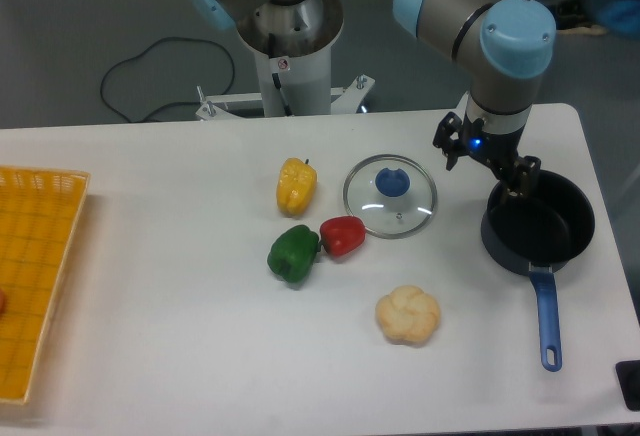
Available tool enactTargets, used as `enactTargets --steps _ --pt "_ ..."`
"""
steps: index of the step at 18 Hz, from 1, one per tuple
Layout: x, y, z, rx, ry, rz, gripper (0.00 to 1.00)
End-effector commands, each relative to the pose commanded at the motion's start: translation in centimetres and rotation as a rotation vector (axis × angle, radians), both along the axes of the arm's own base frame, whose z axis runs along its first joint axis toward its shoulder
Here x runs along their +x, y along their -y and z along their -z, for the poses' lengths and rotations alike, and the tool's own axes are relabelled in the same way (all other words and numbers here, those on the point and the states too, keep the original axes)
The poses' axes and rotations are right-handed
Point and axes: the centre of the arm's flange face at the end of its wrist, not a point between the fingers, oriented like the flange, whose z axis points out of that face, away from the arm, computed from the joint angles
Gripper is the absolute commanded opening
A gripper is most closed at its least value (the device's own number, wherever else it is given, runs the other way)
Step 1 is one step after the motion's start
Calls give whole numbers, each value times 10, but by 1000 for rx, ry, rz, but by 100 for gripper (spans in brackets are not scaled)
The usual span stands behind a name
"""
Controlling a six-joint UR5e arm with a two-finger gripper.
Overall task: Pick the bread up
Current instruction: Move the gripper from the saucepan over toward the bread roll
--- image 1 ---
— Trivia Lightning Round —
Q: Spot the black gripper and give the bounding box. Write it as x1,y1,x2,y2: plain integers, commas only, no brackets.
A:
433,93,541,202

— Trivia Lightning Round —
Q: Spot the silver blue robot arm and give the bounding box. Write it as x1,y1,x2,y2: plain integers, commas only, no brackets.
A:
191,0,556,196

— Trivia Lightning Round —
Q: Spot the round beige bread roll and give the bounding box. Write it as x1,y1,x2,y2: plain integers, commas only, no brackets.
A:
375,285,441,344

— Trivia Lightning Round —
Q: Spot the glass lid blue knob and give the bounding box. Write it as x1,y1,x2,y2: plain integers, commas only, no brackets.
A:
342,154,438,239

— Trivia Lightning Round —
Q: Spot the red bell pepper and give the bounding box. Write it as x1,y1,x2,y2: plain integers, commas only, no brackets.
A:
320,216,366,258

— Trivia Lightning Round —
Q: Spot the yellow bell pepper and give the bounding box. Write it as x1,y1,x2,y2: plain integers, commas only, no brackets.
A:
276,158,318,217

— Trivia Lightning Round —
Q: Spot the green bell pepper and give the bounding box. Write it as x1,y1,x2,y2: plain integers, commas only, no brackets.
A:
267,225,320,285

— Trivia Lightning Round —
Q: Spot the black box at table edge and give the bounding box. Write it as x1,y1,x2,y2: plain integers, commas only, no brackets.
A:
615,360,640,412

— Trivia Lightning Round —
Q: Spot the yellow woven basket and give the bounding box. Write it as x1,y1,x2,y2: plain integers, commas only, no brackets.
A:
1,166,90,405

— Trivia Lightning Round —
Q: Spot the black saucepan blue handle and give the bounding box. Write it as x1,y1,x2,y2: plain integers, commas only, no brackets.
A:
481,170,595,372

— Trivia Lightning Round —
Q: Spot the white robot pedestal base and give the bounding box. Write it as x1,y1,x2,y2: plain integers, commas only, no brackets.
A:
195,0,375,121

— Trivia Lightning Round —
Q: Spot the black floor cable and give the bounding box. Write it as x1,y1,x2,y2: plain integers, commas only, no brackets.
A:
99,36,236,124

